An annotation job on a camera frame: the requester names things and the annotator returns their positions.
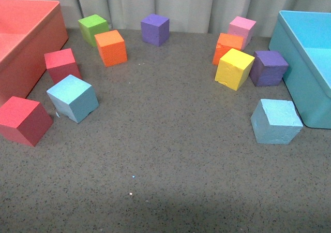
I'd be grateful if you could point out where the light blue foam cube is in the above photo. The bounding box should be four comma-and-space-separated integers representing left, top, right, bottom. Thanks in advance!
251, 99, 303, 144
47, 75, 99, 123

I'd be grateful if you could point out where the purple foam cube back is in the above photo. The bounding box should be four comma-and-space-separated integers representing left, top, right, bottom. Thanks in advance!
141, 14, 170, 47

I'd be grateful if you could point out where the red foam cube front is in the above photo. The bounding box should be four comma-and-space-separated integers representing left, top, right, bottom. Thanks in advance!
1, 96, 53, 147

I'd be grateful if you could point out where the red foam cube back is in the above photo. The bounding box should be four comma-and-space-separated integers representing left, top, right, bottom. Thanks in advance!
44, 48, 82, 84

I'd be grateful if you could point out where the light blue plastic bin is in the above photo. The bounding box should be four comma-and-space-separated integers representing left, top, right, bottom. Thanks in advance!
269, 10, 330, 129

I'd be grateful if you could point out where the orange foam cube right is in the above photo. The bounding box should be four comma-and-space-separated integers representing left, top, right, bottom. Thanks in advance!
212, 33, 244, 65

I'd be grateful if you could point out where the green foam cube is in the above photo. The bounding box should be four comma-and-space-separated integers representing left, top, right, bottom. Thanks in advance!
78, 14, 109, 47

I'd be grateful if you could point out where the yellow foam cube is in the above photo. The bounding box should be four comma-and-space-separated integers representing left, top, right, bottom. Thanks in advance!
215, 49, 255, 91

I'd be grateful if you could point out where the grey curtain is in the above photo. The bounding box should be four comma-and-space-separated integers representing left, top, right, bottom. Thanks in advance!
56, 0, 330, 37

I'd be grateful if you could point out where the pink foam cube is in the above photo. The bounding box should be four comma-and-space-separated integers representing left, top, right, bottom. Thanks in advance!
228, 16, 256, 50

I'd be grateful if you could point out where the orange foam cube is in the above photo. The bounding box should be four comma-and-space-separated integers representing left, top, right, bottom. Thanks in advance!
212, 33, 244, 65
95, 30, 128, 67

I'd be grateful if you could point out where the red foam cube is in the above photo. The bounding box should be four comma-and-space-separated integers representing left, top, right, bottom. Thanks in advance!
44, 48, 82, 84
1, 96, 53, 147

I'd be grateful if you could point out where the red plastic bin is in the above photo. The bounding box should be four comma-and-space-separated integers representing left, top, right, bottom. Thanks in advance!
1, 0, 68, 104

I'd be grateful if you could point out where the purple foam cube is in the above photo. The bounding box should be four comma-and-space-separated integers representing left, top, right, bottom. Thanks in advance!
141, 14, 170, 47
249, 50, 289, 86

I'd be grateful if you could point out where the purple foam cube right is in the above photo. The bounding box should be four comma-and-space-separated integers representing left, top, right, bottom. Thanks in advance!
249, 50, 289, 86

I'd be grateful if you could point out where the orange foam cube left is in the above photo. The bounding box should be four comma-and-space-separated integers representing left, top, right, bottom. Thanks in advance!
95, 30, 128, 67

